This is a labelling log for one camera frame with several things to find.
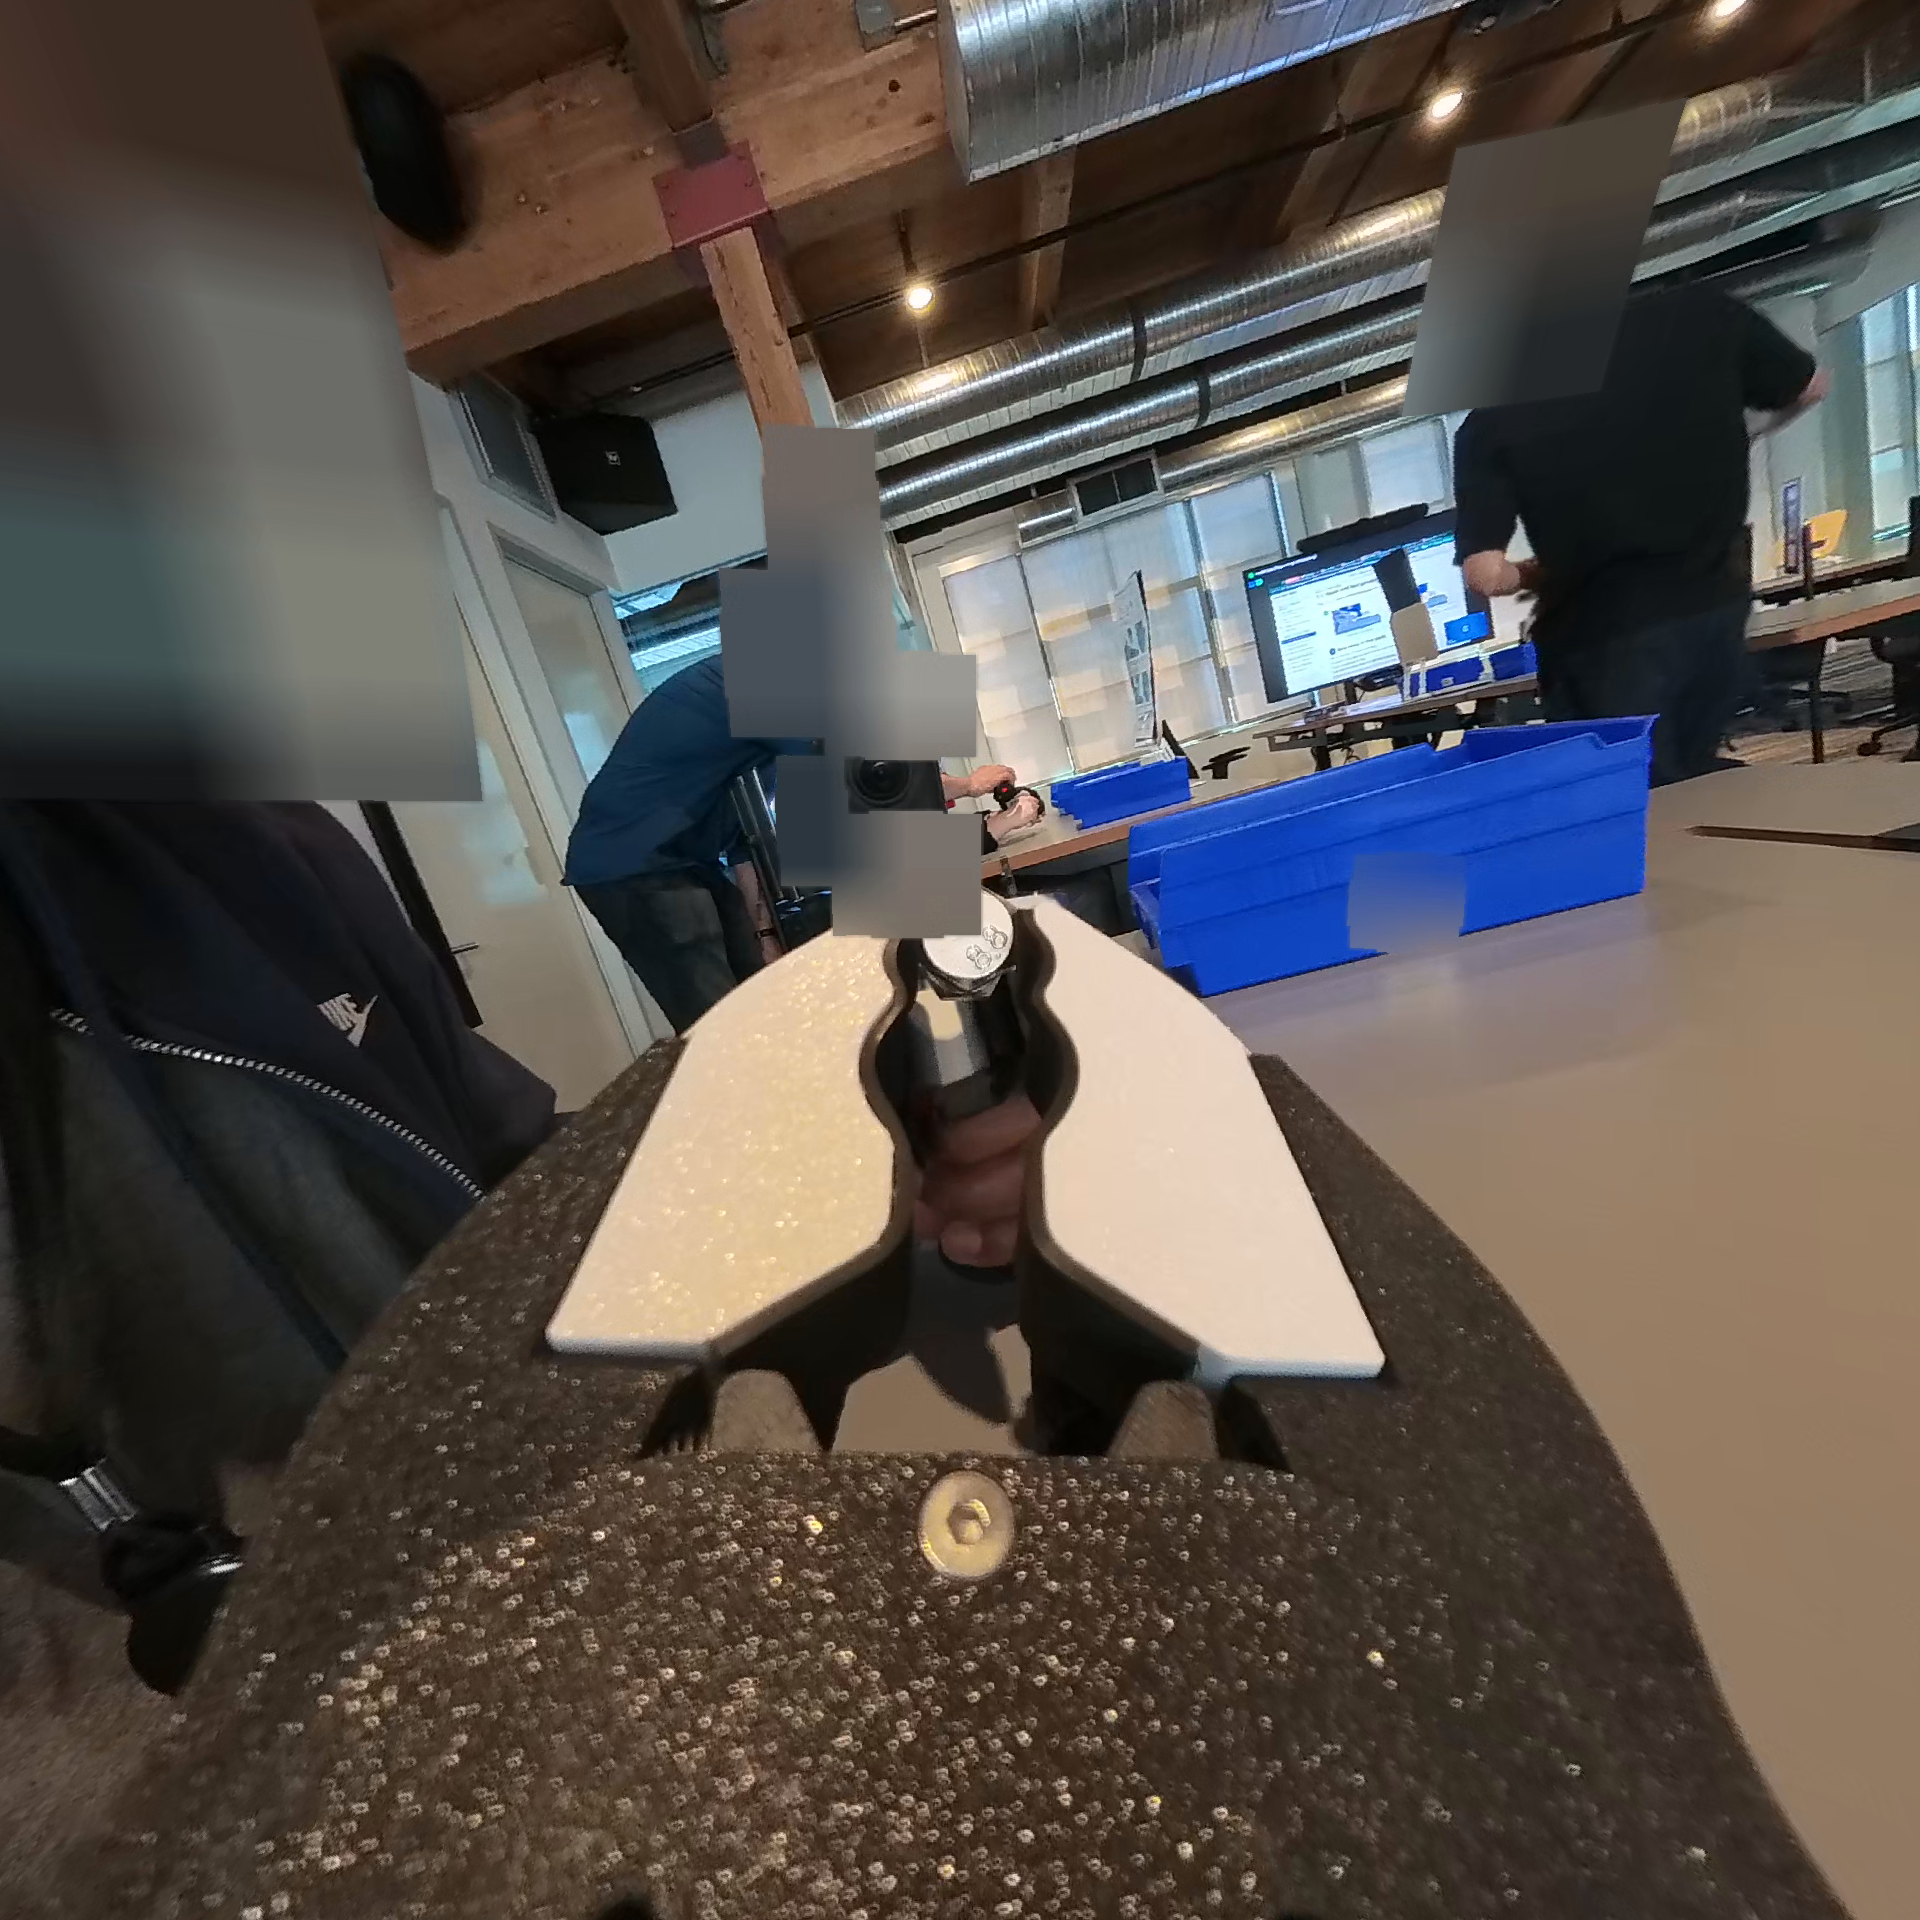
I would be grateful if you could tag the silver hex bolt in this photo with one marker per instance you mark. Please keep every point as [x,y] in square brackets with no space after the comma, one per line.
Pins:
[967,962]

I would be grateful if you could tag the black round ceiling fixture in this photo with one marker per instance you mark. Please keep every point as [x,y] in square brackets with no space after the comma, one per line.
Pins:
[405,149]

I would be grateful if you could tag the yellow chair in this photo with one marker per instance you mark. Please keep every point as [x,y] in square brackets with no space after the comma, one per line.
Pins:
[1820,537]

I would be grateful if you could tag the black wall vent grille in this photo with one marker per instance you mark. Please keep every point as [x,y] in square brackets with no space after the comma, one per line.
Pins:
[1116,486]

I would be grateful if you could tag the large computer monitor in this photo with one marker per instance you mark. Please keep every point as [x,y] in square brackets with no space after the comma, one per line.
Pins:
[1320,614]

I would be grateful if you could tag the wooden office desk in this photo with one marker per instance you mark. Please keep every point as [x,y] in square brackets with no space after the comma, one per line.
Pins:
[1078,839]

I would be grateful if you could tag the person's navy zip jacket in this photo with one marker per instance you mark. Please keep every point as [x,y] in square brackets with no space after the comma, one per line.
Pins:
[225,931]

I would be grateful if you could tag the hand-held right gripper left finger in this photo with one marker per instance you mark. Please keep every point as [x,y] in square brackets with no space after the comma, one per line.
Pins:
[720,1169]

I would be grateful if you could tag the light wooden post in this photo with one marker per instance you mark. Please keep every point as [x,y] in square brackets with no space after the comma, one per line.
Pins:
[757,331]

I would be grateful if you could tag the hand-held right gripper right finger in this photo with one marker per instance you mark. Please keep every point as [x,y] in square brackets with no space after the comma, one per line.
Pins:
[1186,1169]

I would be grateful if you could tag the printed banner stand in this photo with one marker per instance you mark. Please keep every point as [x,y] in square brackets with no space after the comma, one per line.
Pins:
[1138,659]

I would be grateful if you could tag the beige and black device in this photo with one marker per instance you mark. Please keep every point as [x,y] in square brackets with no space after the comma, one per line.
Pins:
[1409,630]

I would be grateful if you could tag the person's left hand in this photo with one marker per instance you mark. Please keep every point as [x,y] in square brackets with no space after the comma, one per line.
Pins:
[977,1186]

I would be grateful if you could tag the black tripod stand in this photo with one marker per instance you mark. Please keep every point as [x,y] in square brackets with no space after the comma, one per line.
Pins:
[757,870]

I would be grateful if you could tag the blue plastic bin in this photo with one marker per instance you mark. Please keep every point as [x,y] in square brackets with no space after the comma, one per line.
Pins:
[1277,886]
[1126,796]
[1479,669]

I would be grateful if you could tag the red metal bracket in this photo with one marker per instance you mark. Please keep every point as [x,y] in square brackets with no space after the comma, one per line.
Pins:
[712,195]

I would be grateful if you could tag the black wall speaker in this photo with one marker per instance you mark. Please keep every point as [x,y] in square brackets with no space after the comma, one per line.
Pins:
[610,470]

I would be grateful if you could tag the large silver air duct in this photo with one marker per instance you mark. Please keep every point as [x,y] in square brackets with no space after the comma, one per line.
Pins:
[1138,76]

